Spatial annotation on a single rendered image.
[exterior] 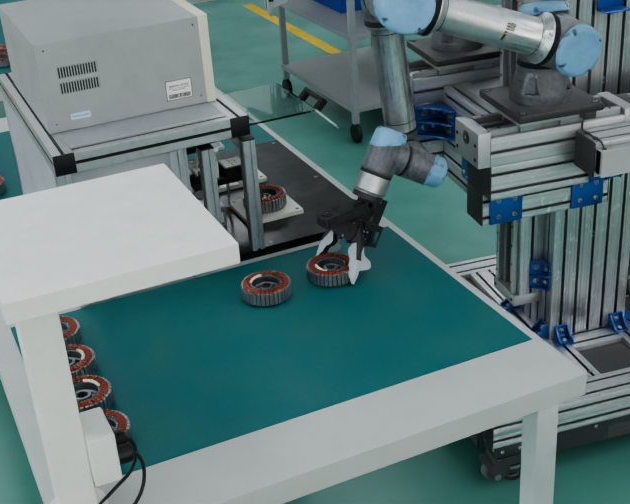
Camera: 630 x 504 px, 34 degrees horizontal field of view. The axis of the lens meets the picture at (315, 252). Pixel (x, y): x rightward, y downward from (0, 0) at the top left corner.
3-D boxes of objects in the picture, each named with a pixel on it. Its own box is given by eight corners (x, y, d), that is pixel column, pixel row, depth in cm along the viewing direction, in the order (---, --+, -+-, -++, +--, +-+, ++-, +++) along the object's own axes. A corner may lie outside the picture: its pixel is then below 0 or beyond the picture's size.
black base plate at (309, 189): (277, 146, 311) (276, 139, 310) (377, 225, 259) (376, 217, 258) (127, 180, 295) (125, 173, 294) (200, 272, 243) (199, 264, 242)
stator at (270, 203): (275, 192, 273) (273, 179, 271) (294, 207, 264) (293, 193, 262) (236, 202, 268) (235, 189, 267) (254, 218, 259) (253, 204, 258)
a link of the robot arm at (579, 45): (585, 17, 239) (371, -41, 221) (617, 33, 226) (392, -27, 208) (566, 67, 243) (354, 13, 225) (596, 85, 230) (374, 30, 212)
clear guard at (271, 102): (298, 100, 269) (297, 78, 266) (339, 128, 250) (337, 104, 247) (180, 126, 258) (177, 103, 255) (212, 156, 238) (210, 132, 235)
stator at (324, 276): (335, 260, 243) (334, 246, 242) (365, 276, 235) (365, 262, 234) (297, 276, 238) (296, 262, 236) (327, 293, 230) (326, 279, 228)
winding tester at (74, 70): (160, 56, 275) (150, -22, 266) (216, 100, 239) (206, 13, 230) (13, 83, 261) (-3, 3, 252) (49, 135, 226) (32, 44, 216)
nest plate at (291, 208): (280, 192, 275) (280, 188, 275) (303, 213, 263) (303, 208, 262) (228, 205, 270) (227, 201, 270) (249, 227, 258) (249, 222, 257)
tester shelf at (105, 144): (160, 60, 287) (158, 44, 285) (250, 134, 231) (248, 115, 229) (0, 90, 272) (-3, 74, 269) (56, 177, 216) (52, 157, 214)
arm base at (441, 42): (470, 34, 302) (470, 0, 298) (492, 47, 289) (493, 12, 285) (422, 41, 299) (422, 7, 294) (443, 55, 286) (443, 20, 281)
